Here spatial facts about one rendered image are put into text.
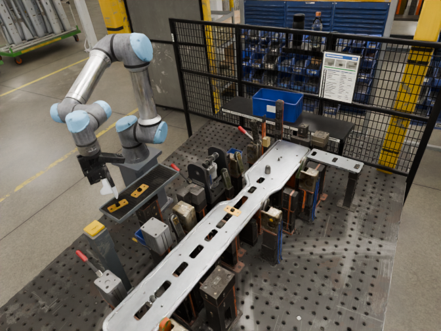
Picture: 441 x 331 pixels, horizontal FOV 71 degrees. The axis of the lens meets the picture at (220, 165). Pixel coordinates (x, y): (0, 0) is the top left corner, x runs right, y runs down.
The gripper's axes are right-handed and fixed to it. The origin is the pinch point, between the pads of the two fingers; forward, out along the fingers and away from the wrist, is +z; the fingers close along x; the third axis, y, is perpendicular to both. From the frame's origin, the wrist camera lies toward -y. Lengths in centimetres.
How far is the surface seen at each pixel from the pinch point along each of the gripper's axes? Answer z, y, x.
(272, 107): 15, -116, -22
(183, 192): 16.0, -28.7, 5.6
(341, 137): 23, -128, 23
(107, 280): 20.1, 17.4, 23.6
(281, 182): 26, -75, 25
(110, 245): 21.1, 10.2, 7.5
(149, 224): 14.8, -6.7, 14.1
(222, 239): 26, -29, 33
